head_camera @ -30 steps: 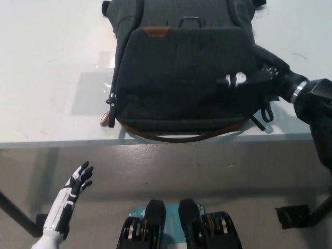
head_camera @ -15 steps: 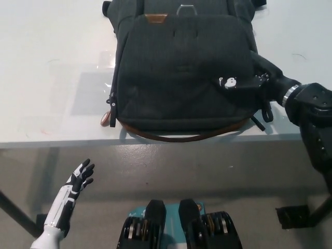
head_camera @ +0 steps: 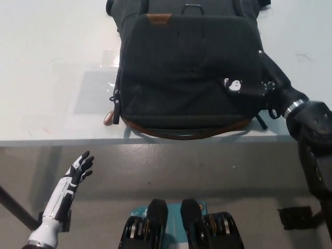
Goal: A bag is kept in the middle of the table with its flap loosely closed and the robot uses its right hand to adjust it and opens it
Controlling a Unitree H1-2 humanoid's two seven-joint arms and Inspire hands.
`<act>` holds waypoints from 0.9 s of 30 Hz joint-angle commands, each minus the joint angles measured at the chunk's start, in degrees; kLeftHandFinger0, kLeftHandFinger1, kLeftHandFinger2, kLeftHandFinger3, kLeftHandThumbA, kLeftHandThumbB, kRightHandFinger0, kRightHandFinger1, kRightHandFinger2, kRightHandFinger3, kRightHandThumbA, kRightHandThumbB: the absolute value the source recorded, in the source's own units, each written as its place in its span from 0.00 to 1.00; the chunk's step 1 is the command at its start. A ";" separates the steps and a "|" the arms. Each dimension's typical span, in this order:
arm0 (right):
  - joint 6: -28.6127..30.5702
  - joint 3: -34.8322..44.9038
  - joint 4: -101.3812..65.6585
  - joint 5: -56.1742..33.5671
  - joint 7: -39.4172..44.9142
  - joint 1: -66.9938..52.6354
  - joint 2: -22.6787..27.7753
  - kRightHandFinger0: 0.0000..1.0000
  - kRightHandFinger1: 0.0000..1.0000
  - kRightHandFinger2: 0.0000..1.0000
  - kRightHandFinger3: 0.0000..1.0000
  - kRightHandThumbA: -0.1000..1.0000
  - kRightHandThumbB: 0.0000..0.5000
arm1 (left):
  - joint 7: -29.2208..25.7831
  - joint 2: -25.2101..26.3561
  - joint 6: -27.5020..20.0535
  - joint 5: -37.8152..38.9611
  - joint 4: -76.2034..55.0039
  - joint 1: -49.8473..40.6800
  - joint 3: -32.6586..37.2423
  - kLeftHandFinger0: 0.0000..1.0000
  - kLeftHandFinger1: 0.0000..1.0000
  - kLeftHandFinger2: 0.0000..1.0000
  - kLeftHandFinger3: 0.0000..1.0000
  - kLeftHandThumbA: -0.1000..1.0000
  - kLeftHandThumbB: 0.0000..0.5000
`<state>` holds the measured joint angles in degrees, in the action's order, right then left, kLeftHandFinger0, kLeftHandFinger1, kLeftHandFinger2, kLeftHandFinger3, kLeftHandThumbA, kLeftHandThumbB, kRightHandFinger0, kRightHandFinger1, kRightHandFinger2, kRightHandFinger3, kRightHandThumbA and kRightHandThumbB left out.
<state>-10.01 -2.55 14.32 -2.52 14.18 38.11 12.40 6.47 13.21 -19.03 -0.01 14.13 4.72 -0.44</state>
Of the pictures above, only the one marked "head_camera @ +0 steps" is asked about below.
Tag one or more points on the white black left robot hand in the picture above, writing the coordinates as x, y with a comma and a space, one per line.
71, 179

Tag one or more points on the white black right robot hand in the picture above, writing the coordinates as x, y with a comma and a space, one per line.
285, 88

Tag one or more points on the dark grey canvas backpack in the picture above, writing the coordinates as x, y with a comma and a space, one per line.
186, 77

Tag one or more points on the black teal robot torso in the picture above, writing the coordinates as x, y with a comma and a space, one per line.
155, 228

